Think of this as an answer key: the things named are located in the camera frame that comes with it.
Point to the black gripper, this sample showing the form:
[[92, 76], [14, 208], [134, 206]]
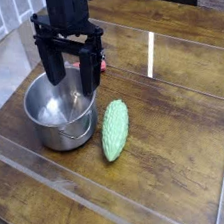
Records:
[[68, 18]]

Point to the silver metal pot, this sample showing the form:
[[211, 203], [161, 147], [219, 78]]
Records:
[[63, 117]]

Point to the green bitter gourd toy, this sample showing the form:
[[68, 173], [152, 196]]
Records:
[[115, 129]]

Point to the red toy object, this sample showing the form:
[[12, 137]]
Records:
[[103, 65]]

